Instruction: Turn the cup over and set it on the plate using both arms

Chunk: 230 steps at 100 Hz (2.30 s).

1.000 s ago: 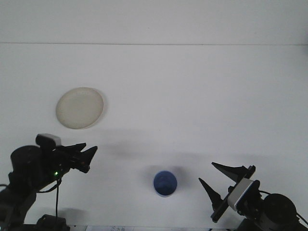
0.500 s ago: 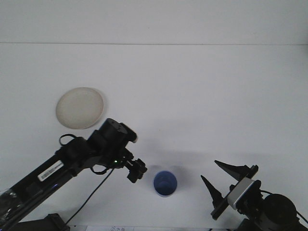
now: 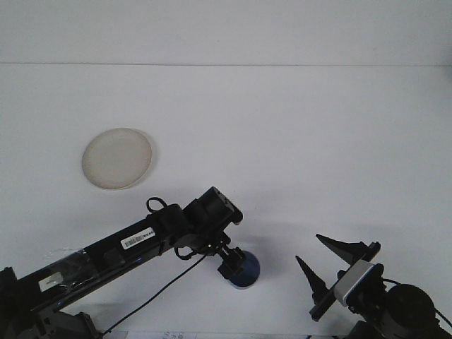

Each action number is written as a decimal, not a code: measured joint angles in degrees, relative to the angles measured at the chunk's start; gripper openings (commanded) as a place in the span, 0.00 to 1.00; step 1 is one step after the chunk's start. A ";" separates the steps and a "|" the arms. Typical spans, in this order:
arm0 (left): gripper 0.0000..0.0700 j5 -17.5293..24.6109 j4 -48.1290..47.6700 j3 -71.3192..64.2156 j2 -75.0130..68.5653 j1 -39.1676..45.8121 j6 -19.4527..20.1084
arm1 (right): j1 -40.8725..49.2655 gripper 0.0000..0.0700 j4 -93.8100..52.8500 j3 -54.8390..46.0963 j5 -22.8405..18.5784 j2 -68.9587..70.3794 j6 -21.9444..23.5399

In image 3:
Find pale blue cup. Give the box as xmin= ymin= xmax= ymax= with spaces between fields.
xmin=227 ymin=249 xmax=261 ymax=290

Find pale round plate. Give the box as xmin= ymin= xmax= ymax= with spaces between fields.
xmin=81 ymin=127 xmax=153 ymax=191

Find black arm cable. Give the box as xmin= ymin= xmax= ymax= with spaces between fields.
xmin=383 ymin=278 xmax=452 ymax=328
xmin=102 ymin=196 xmax=208 ymax=335

